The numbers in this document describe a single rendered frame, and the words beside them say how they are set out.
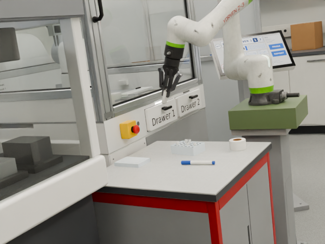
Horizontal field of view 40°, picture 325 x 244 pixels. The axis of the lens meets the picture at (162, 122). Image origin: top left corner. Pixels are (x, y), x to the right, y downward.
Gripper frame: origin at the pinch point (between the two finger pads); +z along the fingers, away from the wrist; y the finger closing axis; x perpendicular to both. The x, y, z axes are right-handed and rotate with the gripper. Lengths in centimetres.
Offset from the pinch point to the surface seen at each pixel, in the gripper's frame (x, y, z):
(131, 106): -21.4, -5.8, 2.7
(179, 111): 20.5, 0.0, 12.4
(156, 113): -3.0, -1.3, 8.8
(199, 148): -25.9, 33.3, 7.7
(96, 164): -82, 20, 1
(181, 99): 24.2, -2.0, 7.0
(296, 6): 366, -32, -33
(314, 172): 173, 64, 80
